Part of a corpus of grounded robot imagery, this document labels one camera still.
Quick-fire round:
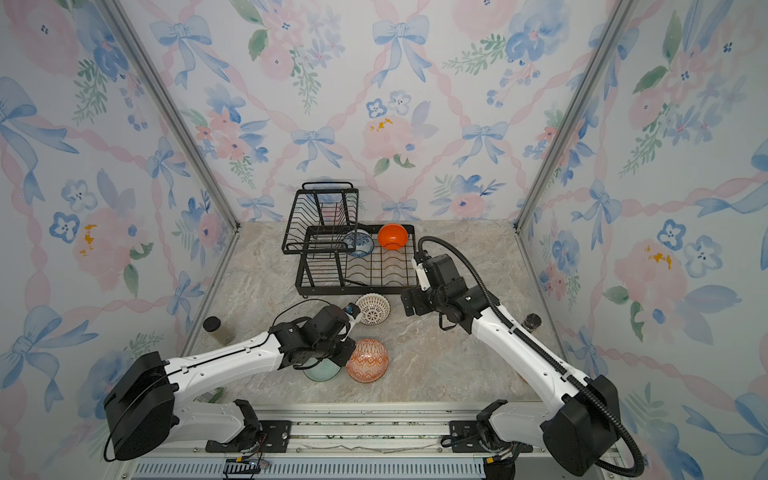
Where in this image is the orange bowl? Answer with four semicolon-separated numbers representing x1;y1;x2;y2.
377;223;409;251

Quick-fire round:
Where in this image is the blue floral bowl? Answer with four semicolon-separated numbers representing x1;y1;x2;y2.
343;229;375;258

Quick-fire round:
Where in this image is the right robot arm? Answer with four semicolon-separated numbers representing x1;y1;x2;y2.
401;247;644;477

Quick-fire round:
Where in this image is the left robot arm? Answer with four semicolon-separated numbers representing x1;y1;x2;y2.
103;303;362;462

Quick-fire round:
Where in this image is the pale green bowl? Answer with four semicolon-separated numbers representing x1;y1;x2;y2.
304;359;341;382

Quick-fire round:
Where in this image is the red white patterned bowl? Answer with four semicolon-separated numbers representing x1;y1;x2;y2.
346;339;389;384

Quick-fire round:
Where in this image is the white brown patterned bowl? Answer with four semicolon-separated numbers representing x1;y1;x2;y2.
355;293;391;326

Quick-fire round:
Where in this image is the dark cap spice bottle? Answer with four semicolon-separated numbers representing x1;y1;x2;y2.
522;313;542;332

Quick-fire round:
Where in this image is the left dark cap bottle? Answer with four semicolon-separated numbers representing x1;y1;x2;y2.
202;316;234;346

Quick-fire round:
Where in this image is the green packet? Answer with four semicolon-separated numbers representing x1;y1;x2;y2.
196;387;224;403

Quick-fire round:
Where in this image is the black corrugated cable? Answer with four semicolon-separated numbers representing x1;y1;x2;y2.
416;235;646;478

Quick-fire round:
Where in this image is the black wire dish rack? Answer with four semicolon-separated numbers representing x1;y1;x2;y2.
282;181;417;297

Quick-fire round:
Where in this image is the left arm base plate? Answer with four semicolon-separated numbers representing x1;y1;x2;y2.
205;420;293;453

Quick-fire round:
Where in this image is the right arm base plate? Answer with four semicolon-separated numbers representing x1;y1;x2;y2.
440;420;513;456

